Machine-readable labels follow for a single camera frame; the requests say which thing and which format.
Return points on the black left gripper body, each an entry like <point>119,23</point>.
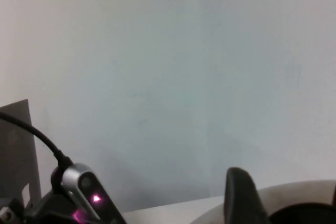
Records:
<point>50,211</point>

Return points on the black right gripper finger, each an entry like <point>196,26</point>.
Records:
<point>242,197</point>

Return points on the stainless steel pot lid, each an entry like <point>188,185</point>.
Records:
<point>294,192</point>

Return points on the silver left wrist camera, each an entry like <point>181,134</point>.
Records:
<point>86,187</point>

